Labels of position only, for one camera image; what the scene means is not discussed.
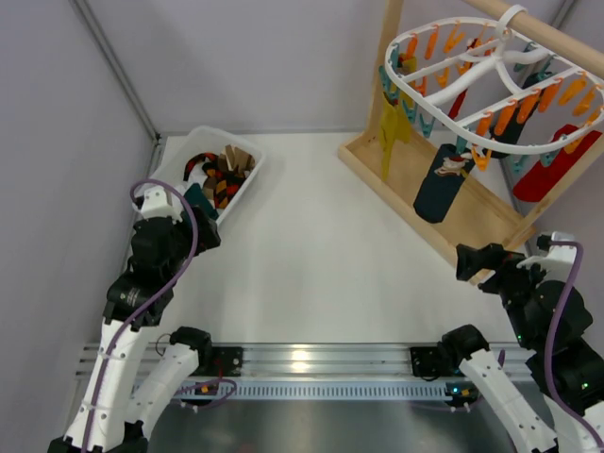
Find red black striped sock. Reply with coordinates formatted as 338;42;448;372
183;153;218;181

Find white sock in basket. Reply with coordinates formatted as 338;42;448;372
182;167;208;193

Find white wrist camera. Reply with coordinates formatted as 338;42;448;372
516;231;583;272
136;185;183;223

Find mustard yellow sock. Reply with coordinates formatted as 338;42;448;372
378;65;416;181

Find argyle brown orange sock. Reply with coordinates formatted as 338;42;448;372
202;162;246;210

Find white plastic basket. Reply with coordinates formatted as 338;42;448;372
151;126;266;225

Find wooden rack frame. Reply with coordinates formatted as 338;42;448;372
339;1;603;262

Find tan brown striped sock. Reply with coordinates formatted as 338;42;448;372
218;144;256;177

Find red thin hanging sock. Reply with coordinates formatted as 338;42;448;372
447;89;468;120

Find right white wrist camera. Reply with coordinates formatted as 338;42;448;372
516;231;583;272

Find red sock on right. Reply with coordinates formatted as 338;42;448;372
512;130;602;203

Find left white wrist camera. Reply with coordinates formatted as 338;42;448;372
136;185;183;223

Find white round clip hanger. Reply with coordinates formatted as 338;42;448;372
377;1;603;167

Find dark green sock in basket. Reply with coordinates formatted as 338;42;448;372
184;183;219;221

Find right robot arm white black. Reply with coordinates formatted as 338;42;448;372
437;234;603;452

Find navy patterned sock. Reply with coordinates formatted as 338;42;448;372
413;143;475;224

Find aluminium rail base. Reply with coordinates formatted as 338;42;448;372
75;342;539;402

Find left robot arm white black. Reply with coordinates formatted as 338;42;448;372
48;206;220;452

